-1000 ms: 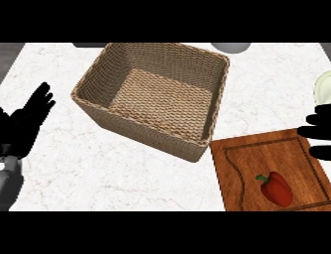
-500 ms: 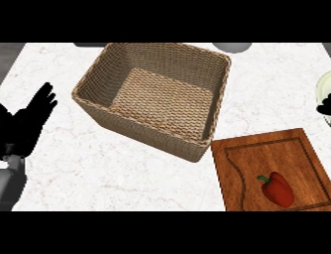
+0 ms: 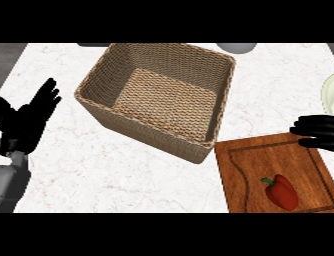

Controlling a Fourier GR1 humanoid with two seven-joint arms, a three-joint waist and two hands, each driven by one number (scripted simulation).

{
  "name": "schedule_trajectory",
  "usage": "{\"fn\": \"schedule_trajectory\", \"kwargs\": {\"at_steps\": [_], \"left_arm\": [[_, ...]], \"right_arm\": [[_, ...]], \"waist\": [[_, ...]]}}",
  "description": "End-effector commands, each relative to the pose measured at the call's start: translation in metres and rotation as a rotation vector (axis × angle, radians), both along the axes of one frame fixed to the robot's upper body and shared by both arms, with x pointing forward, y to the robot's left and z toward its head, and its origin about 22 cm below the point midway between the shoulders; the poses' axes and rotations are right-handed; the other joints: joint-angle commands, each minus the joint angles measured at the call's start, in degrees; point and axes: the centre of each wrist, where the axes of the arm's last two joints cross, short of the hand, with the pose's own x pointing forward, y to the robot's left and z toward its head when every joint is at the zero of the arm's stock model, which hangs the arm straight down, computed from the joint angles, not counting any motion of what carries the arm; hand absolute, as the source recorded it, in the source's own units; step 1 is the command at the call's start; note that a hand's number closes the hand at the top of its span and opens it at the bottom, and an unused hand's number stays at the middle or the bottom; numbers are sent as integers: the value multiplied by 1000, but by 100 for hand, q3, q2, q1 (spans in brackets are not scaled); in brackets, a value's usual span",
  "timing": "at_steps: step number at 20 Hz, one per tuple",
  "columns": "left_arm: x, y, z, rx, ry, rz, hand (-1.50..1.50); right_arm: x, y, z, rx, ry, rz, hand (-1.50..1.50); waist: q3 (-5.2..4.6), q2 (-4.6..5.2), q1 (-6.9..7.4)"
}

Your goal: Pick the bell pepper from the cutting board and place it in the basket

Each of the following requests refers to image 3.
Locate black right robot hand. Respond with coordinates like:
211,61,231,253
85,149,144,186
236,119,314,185
287,114,334,157

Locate dark grey flat object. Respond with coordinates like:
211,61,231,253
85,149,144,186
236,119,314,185
75,43,112,48

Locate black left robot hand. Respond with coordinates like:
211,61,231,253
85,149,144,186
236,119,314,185
0,77,63,158

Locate brown wooden cutting board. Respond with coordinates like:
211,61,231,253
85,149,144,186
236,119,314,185
212,131,334,214

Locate square wicker basket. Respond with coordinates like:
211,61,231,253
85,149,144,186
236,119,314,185
72,43,237,165

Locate red bell pepper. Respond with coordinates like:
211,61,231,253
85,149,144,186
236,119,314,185
259,173,301,212

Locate grey round object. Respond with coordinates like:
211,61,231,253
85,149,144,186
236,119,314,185
215,43,258,55

